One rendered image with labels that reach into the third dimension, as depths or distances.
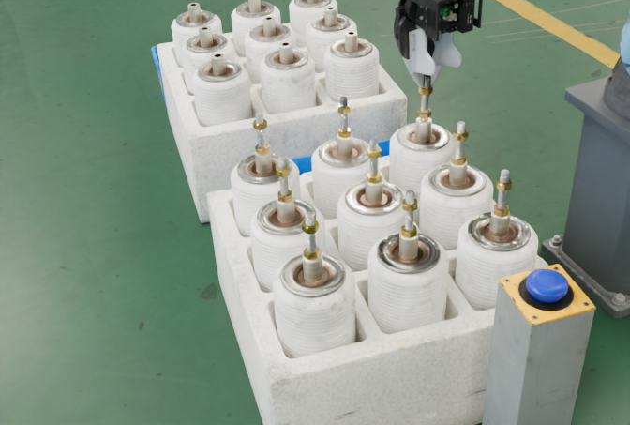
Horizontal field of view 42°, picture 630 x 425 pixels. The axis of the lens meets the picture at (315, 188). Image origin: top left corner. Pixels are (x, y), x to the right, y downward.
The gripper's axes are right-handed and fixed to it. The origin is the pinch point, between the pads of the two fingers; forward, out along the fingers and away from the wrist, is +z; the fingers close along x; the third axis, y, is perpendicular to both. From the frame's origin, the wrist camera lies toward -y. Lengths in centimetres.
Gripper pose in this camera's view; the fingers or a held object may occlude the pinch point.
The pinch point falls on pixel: (423, 74)
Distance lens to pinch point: 114.3
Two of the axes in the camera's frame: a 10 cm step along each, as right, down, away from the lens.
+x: 8.6, -3.2, 3.9
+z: 0.5, 8.2, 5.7
